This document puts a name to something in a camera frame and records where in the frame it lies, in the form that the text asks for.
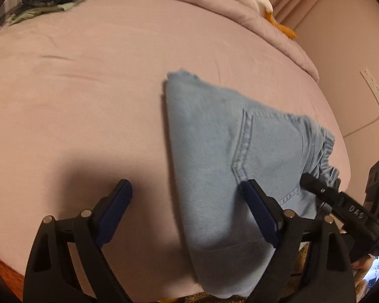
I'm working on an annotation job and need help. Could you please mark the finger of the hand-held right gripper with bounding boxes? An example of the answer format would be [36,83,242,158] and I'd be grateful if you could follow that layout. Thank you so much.
[299,172,371,228]

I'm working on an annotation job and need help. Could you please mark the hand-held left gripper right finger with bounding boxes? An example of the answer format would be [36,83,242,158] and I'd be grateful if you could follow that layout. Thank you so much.
[238,179,357,303]

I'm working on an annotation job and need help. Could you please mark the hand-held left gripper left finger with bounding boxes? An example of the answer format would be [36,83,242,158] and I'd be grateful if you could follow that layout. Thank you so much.
[23,179,134,303]

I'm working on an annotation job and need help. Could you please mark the light blue denim pants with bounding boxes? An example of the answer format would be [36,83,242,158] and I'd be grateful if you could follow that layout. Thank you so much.
[162,68,342,300]

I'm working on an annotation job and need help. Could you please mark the bed with pink sheet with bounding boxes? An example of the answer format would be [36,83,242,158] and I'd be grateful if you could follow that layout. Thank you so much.
[0,0,351,300]

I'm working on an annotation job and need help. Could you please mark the white power strip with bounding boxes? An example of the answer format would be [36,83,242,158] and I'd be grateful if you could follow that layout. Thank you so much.
[360,67,379,116]

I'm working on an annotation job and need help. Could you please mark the orange shaggy rug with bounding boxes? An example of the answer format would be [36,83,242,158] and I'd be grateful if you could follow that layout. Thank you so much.
[0,248,23,302]

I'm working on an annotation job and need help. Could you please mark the stack of folded clothes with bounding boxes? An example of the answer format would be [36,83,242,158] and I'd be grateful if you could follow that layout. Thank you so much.
[7,0,100,26]

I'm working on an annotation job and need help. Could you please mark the pink quilted duvet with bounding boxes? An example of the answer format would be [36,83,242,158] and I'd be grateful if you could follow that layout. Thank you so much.
[98,0,320,83]

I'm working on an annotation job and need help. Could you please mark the plaid blanket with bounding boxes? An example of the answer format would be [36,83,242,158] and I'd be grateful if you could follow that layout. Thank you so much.
[0,0,23,40]

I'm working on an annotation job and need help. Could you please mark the white power cable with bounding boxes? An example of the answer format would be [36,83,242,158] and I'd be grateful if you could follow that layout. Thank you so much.
[342,110,379,139]

